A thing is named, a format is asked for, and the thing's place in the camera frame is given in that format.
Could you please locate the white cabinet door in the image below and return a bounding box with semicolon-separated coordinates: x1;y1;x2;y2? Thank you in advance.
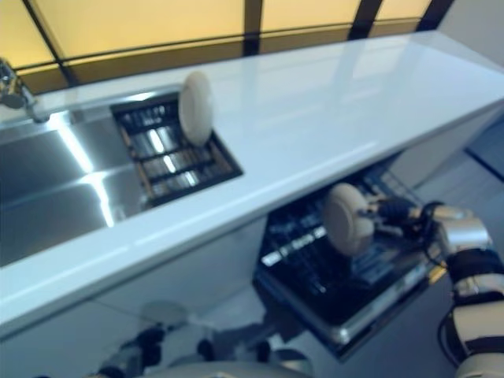
0;220;269;378

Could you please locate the black sink drying rack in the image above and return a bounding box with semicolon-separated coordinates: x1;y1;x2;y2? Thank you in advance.
109;92;244;209

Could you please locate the chrome kitchen faucet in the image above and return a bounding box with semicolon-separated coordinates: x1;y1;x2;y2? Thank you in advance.
0;57;51;124

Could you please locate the stainless steel sink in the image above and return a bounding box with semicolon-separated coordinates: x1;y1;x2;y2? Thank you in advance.
0;84;244;269

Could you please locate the cream ceramic plate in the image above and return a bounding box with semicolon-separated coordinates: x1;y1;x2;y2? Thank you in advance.
323;183;374;258
179;70;214;146

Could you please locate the black window frame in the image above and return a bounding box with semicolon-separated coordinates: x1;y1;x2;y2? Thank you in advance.
19;0;446;95

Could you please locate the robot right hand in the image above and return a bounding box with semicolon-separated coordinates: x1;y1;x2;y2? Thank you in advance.
358;196;424;237

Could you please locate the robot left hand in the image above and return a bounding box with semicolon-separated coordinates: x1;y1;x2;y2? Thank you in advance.
133;326;166;358

